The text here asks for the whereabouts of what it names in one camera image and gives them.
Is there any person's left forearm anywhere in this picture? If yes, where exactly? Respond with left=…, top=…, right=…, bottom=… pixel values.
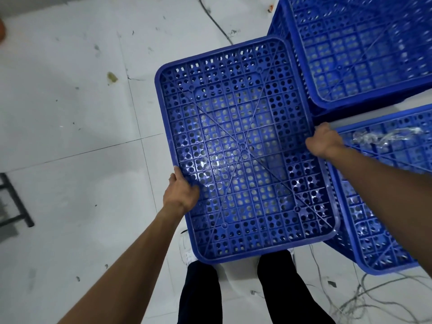
left=57, top=203, right=190, bottom=324

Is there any person's left leg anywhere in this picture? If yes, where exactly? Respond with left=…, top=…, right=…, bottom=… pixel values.
left=178, top=261, right=223, bottom=324

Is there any person's left hand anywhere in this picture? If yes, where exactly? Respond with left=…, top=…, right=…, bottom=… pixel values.
left=163, top=166, right=200, bottom=215

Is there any black metal frame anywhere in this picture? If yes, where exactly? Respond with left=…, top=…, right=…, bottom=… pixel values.
left=0, top=173, right=35, bottom=230

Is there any tangle of thin wires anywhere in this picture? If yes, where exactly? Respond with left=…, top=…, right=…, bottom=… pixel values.
left=308, top=245, right=432, bottom=324

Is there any person's leg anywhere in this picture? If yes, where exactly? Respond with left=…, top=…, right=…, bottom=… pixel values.
left=257, top=250, right=335, bottom=324
left=178, top=261, right=223, bottom=324

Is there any person's right leg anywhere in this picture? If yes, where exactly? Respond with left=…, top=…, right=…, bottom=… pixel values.
left=257, top=250, right=335, bottom=324

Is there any blue perforated plastic crate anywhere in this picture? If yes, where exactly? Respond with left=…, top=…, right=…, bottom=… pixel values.
left=268, top=0, right=432, bottom=117
left=323, top=104, right=432, bottom=276
left=155, top=36, right=341, bottom=264

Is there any dark floor cable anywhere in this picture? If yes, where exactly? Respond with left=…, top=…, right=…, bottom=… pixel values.
left=197, top=0, right=234, bottom=45

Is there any person's right hand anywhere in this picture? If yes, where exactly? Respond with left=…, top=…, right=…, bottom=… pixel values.
left=305, top=123, right=345, bottom=159

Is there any white left shoe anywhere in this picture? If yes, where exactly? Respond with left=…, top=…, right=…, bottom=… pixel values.
left=180, top=233, right=198, bottom=267

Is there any person's right forearm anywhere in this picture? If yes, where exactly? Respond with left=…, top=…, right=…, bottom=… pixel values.
left=323, top=144, right=432, bottom=280

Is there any clear plastic wrap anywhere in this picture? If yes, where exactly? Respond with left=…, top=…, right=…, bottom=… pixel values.
left=351, top=127, right=424, bottom=147

